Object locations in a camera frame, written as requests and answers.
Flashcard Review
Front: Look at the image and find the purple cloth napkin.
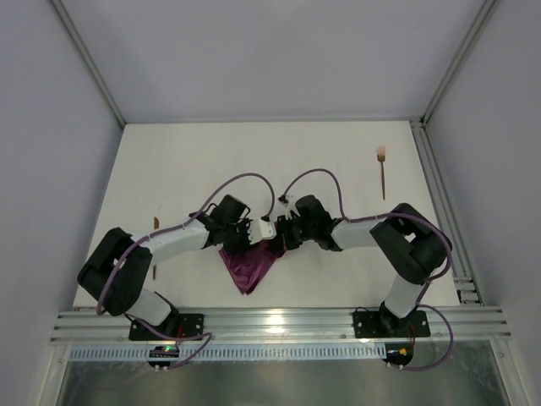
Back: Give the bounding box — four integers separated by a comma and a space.
219, 240, 285, 295

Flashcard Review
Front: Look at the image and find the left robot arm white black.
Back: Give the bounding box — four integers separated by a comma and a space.
77, 195, 251, 340

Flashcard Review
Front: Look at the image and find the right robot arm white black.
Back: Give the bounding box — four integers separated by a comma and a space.
269, 195, 452, 337

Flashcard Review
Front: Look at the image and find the copper knife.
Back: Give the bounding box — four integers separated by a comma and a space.
152, 216, 161, 281

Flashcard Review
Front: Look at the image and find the left controller board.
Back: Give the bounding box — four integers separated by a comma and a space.
147, 344, 179, 370

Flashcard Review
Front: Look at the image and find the controller board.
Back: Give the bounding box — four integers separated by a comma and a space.
383, 345, 414, 369
147, 344, 179, 370

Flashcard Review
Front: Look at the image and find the right controller board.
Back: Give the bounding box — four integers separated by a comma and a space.
383, 345, 414, 369

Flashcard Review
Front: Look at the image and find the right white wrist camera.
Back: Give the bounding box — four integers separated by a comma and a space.
278, 193, 298, 219

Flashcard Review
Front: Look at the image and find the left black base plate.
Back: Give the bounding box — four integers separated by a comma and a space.
128, 312, 204, 342

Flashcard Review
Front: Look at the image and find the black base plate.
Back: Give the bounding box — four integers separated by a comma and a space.
352, 308, 431, 338
128, 312, 204, 342

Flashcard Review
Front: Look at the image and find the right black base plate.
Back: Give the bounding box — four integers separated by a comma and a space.
352, 308, 431, 338

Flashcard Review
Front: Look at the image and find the slotted grey cable duct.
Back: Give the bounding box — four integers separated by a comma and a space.
68, 342, 385, 362

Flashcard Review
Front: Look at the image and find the right side aluminium rail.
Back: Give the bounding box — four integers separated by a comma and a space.
410, 118, 484, 306

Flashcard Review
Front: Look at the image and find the aluminium rail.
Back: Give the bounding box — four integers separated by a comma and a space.
410, 118, 484, 306
50, 306, 511, 344

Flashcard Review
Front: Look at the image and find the aluminium front rail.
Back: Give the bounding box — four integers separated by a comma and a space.
50, 306, 511, 344

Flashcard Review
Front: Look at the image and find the left corner frame post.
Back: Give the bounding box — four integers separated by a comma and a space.
47, 0, 127, 129

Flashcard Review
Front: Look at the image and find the corner frame post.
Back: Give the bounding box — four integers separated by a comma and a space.
47, 0, 127, 129
419, 0, 500, 127

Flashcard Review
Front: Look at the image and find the right corner frame post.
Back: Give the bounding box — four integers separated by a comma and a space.
419, 0, 500, 127

